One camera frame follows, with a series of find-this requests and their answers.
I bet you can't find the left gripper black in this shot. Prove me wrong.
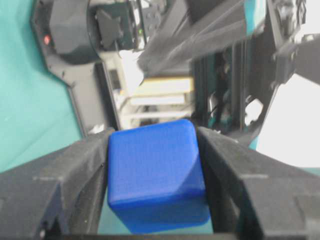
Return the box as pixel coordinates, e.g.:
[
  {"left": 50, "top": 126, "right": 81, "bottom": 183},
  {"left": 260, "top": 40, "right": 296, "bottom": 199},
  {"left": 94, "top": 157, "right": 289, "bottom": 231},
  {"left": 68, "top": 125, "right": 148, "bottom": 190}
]
[{"left": 137, "top": 0, "right": 320, "bottom": 149}]

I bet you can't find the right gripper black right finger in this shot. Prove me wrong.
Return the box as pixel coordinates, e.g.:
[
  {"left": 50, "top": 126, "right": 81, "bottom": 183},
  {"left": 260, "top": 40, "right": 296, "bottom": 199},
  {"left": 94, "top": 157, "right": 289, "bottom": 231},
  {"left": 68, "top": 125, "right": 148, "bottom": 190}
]
[{"left": 198, "top": 127, "right": 320, "bottom": 240}]

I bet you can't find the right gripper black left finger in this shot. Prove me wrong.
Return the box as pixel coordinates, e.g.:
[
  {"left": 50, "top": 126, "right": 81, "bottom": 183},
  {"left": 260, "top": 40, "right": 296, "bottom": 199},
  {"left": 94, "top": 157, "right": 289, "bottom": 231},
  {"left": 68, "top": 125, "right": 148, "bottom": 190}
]
[{"left": 0, "top": 128, "right": 114, "bottom": 240}]

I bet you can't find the blue cube block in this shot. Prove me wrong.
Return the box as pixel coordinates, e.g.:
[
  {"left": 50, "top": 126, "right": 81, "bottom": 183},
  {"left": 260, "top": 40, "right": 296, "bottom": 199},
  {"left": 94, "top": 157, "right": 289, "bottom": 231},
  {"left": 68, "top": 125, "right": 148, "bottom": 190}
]
[{"left": 107, "top": 119, "right": 210, "bottom": 234}]

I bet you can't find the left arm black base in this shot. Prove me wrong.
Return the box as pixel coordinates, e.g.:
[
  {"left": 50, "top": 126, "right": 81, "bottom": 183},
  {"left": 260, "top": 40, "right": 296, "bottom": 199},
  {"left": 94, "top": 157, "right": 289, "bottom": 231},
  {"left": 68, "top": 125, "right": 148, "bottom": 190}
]
[{"left": 30, "top": 0, "right": 120, "bottom": 137}]

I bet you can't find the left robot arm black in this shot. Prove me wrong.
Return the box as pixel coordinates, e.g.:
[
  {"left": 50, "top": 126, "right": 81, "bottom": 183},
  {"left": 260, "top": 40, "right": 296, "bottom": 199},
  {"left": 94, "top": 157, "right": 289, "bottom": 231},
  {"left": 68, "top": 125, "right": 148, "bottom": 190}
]
[{"left": 93, "top": 0, "right": 320, "bottom": 134}]

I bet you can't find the green table cloth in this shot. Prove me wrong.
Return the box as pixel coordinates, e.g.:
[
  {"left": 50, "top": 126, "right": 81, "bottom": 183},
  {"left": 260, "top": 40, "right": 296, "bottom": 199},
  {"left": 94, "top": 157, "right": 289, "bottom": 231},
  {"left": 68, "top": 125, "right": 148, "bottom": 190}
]
[{"left": 0, "top": 0, "right": 82, "bottom": 172}]

